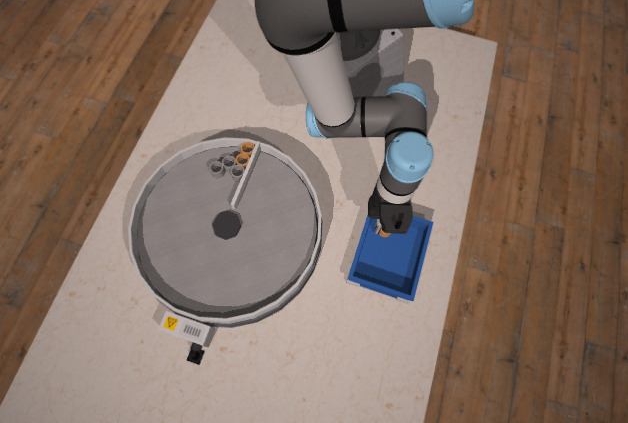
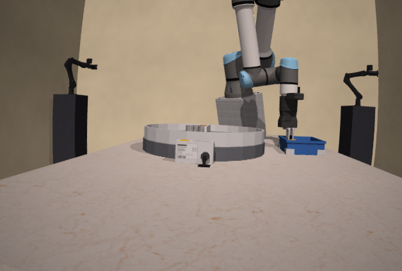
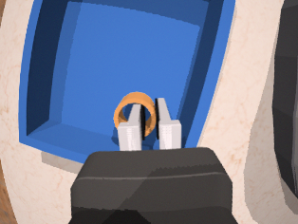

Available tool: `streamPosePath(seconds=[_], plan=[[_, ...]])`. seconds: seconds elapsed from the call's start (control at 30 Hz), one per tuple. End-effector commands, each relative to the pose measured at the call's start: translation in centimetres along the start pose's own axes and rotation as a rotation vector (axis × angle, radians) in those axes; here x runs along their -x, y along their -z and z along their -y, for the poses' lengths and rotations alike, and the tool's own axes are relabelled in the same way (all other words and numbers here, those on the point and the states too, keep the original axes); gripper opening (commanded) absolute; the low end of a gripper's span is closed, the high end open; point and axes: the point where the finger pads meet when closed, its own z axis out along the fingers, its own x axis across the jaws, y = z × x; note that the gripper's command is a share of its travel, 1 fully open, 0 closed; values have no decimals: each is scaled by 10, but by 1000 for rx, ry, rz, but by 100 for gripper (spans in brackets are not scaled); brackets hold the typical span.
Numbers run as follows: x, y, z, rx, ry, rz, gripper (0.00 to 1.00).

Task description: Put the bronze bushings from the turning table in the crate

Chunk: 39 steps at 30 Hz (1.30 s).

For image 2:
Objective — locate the blue crate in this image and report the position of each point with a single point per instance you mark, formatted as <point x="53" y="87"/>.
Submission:
<point x="303" y="145"/>

